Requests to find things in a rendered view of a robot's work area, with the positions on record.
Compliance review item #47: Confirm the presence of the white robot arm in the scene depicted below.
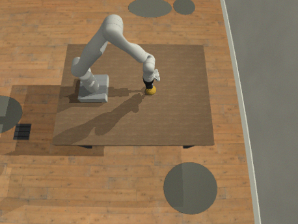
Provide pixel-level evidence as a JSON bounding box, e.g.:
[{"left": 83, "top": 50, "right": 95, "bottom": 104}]
[{"left": 71, "top": 14, "right": 155, "bottom": 92}]

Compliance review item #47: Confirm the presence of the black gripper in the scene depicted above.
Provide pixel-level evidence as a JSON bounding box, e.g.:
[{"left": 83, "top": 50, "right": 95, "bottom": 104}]
[{"left": 142, "top": 69, "right": 160, "bottom": 89}]

